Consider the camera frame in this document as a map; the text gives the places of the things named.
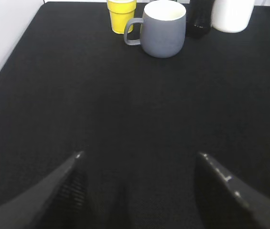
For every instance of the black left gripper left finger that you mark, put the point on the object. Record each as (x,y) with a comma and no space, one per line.
(56,202)

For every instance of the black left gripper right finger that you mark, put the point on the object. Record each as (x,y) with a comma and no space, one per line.
(226,202)

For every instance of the grey ceramic mug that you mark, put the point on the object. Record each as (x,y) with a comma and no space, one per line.
(162,28)

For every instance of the yellow paper cup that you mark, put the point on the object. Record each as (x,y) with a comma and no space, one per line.
(120,11)

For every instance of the white ceramic mug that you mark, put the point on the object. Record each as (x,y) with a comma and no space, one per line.
(231,16)

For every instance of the cola bottle red label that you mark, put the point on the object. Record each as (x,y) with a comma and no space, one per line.
(199,18)

